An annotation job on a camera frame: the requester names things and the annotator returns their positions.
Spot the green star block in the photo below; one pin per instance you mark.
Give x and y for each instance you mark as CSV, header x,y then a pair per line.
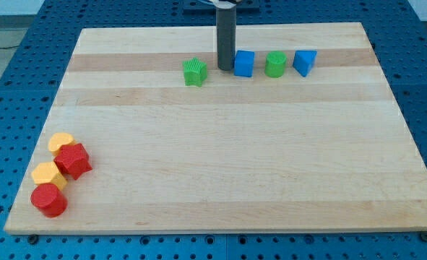
x,y
195,72

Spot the blue cube block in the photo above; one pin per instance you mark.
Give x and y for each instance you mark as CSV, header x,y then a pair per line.
x,y
244,63

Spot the red star block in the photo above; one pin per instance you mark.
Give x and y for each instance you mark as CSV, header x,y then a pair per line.
x,y
73,160

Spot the wooden board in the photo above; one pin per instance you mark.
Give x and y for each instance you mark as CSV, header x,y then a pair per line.
x,y
326,153

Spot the green cylinder block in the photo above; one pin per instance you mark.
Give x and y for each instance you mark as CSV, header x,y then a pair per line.
x,y
275,64

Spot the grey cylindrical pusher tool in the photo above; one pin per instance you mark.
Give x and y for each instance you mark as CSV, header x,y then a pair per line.
x,y
225,34

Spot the blue triangular prism block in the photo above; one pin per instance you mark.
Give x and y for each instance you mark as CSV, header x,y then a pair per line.
x,y
304,61

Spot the yellow heart block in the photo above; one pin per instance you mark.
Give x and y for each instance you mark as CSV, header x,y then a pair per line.
x,y
58,140

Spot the yellow hexagon block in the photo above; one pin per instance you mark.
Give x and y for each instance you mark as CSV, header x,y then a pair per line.
x,y
48,172

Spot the red cylinder block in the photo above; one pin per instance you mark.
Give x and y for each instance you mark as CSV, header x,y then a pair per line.
x,y
49,200

